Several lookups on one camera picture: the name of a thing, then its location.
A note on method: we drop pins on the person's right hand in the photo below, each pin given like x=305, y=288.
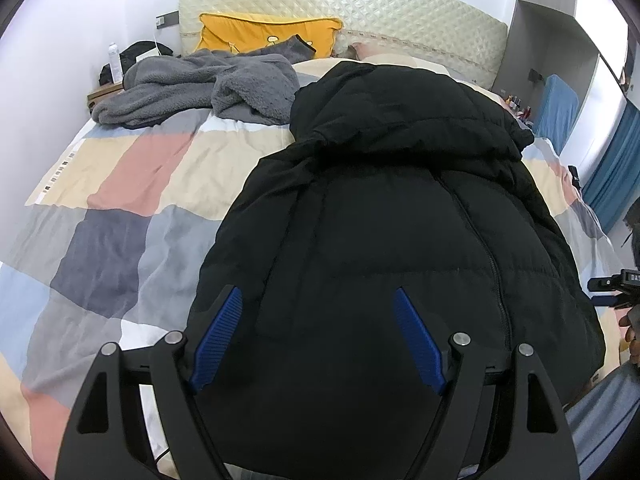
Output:
x=630, y=322

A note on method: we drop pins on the grey fleece garment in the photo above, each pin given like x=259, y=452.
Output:
x=258, y=86

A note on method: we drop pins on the black puffer jacket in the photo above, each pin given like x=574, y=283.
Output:
x=397, y=179

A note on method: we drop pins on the pink pillow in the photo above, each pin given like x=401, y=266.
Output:
x=361, y=50

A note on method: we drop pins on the small bottles on desk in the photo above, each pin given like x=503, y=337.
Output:
x=517, y=109

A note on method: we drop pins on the patchwork checked duvet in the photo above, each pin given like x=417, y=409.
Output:
x=110, y=250

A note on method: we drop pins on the white spray bottle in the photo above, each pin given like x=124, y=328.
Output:
x=115, y=63

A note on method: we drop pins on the blue curtain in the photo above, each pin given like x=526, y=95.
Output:
x=617, y=175

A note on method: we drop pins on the cream quilted headboard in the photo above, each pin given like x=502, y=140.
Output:
x=449, y=32

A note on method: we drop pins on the wall socket panel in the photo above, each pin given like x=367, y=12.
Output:
x=167, y=20

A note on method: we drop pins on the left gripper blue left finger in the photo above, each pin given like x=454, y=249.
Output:
x=208, y=335

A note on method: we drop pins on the yellow pillow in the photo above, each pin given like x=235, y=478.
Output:
x=245, y=32

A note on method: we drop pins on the blue towel on chair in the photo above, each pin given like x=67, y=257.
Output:
x=557, y=112

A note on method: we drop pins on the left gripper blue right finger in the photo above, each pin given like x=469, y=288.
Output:
x=426, y=339

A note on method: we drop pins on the black bag on nightstand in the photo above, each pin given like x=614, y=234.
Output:
x=131, y=55

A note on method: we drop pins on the wooden nightstand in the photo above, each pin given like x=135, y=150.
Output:
x=103, y=93

